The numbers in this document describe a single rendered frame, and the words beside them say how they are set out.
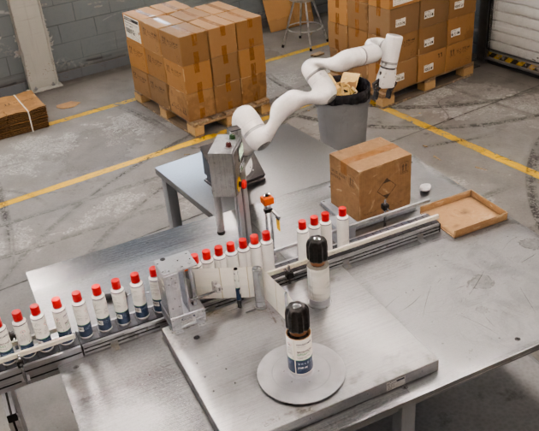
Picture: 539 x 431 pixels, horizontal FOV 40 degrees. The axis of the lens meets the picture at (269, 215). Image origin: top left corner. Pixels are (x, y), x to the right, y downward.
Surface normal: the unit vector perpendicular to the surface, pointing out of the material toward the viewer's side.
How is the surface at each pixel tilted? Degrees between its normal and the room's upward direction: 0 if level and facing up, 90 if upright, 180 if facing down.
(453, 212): 0
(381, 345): 0
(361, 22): 91
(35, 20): 90
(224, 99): 90
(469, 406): 1
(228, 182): 90
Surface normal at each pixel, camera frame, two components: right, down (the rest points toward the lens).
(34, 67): 0.54, 0.40
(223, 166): -0.16, 0.51
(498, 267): -0.07, -0.86
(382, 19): -0.80, 0.36
